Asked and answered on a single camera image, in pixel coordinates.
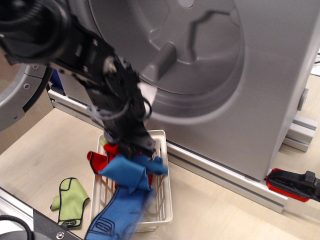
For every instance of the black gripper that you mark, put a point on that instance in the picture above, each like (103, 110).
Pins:
(123, 122)

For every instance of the red cloth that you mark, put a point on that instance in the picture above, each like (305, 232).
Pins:
(99, 161)

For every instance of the grey white cloth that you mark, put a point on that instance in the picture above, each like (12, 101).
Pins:
(148, 91)

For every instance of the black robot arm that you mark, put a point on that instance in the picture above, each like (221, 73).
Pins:
(45, 32)

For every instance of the white plastic laundry basket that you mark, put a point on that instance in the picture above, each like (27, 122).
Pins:
(158, 212)

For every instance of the grey toy washing machine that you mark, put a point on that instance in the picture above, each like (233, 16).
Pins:
(229, 74)

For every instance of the round washing machine door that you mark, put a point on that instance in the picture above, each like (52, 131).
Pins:
(21, 85)

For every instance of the blue cloth with dark trim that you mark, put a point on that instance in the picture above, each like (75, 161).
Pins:
(121, 217)

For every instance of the green cloth with black trim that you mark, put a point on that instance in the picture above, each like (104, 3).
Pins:
(70, 203)

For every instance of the red and black clamp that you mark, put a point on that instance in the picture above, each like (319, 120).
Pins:
(301, 187)

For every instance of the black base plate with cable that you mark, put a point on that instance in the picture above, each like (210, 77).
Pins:
(44, 229)

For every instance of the aluminium frame rail front left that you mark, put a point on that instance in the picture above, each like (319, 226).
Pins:
(12, 206)

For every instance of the aluminium rail under machine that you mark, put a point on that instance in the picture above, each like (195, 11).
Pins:
(302, 128)

